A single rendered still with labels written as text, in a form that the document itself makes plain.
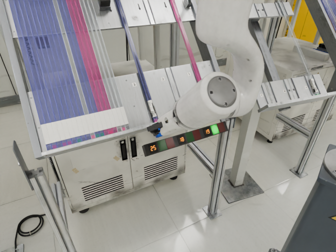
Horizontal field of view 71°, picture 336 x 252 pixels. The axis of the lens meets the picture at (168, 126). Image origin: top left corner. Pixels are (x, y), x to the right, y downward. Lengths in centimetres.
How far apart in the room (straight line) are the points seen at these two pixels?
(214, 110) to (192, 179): 121
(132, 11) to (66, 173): 78
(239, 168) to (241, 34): 114
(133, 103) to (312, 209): 65
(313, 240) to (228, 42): 72
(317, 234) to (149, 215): 85
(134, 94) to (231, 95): 45
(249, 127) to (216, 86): 89
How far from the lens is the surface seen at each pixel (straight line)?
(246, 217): 150
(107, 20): 95
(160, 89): 87
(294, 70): 173
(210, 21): 42
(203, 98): 43
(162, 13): 102
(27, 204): 170
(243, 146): 139
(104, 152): 121
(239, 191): 159
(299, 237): 97
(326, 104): 159
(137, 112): 82
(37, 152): 78
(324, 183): 78
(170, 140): 84
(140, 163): 133
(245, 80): 51
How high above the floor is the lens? 117
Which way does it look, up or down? 34 degrees down
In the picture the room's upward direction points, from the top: straight up
